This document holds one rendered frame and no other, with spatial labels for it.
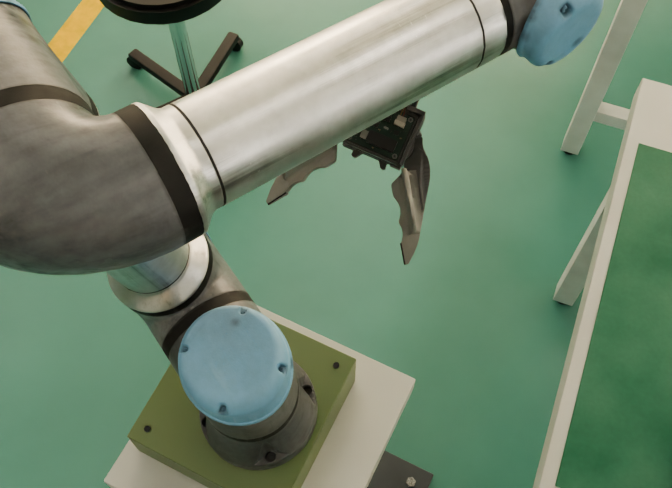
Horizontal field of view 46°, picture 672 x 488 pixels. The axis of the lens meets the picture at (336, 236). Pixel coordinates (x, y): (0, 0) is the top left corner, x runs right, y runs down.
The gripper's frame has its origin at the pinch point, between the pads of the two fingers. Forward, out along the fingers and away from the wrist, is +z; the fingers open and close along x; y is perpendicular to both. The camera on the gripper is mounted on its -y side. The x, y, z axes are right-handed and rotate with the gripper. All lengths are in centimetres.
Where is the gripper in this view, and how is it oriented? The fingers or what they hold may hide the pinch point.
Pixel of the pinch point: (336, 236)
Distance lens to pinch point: 78.5
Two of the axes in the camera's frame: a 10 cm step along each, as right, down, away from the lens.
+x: 9.1, 4.0, -0.8
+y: -0.9, 0.1, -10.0
